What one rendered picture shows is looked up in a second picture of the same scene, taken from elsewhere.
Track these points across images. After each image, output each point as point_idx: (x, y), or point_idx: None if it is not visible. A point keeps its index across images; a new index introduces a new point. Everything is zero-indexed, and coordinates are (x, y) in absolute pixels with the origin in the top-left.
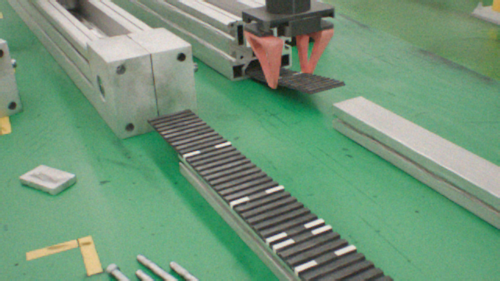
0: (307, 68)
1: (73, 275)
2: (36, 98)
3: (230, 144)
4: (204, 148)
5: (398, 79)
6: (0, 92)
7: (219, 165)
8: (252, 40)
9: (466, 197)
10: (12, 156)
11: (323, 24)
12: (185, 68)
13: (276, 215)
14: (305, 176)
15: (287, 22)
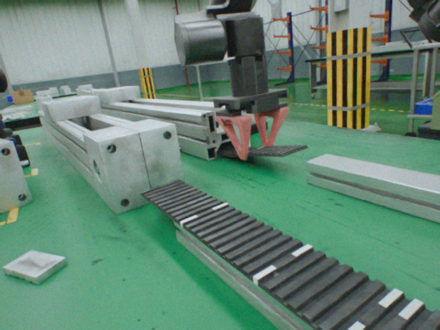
0: (268, 142)
1: None
2: (48, 190)
3: (228, 205)
4: (201, 212)
5: (336, 145)
6: (9, 186)
7: (222, 227)
8: (224, 122)
9: None
10: (8, 243)
11: (279, 103)
12: (171, 145)
13: (325, 289)
14: (307, 229)
15: (253, 101)
